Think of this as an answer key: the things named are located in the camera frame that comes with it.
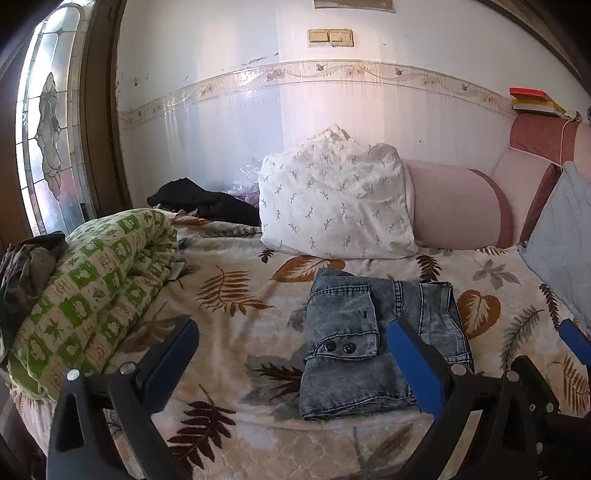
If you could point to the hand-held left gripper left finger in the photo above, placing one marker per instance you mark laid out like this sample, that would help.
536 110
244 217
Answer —
171 355

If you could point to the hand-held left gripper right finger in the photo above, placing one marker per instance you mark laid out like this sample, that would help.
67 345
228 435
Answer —
415 369

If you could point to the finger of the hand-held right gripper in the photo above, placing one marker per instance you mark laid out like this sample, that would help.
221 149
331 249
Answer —
577 339
545 429

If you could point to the blue denim pants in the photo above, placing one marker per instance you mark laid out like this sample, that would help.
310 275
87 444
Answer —
341 314

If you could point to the leaf print fleece blanket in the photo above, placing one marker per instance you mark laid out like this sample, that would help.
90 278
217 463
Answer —
240 332

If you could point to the light blue quilted pillow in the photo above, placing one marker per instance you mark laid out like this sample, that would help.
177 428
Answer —
558 240

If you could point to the green and white patterned quilt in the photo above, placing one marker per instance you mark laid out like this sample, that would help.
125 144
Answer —
92 286

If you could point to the black garment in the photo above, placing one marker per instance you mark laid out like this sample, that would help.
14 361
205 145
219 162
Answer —
207 203

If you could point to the dark grey clothes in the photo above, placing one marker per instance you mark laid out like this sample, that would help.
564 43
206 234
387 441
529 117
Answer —
23 277

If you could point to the clear plastic bag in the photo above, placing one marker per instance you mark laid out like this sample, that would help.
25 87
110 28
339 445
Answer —
247 182

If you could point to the white leaf print pillow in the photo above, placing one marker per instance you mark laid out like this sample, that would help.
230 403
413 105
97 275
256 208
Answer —
332 194

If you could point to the white and yellow book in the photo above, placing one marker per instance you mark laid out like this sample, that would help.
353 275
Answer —
538 107

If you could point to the red book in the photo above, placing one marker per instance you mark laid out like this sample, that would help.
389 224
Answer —
526 93

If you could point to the stained glass window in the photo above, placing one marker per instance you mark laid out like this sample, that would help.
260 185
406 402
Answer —
51 120

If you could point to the brown wooden window frame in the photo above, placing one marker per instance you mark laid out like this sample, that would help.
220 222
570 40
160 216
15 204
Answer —
104 115

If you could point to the beige wall switch panel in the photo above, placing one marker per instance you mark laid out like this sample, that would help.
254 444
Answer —
330 38

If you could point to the wooden picture frame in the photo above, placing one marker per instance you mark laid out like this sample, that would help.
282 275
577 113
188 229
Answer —
353 4

